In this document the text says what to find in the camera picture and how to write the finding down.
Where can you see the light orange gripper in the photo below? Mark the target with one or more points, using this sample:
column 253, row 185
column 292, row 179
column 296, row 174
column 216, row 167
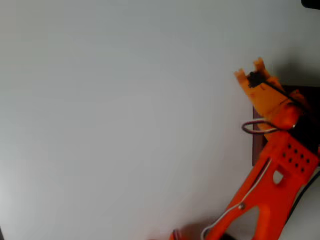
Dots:
column 256, row 93

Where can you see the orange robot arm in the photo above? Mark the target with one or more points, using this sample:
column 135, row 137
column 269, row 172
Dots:
column 262, row 195

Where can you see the dark brown open box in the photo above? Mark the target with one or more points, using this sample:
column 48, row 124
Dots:
column 257, row 147

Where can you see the black object at table edge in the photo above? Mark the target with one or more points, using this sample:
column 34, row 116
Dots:
column 311, row 3

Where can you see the light orange forked camera mount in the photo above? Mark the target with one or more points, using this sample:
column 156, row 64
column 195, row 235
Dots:
column 262, row 100

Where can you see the small black camera module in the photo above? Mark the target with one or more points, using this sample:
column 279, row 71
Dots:
column 253, row 79

